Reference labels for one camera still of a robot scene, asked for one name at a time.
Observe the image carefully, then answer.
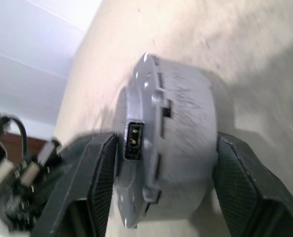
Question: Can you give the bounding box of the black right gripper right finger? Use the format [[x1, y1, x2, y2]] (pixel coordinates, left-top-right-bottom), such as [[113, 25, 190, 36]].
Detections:
[[214, 136, 293, 237]]

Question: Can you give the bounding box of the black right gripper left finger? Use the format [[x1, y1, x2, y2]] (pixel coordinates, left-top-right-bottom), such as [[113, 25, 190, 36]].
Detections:
[[35, 132, 119, 237]]

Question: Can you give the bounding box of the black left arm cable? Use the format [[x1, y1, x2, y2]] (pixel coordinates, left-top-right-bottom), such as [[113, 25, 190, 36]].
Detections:
[[2, 115, 29, 151]]

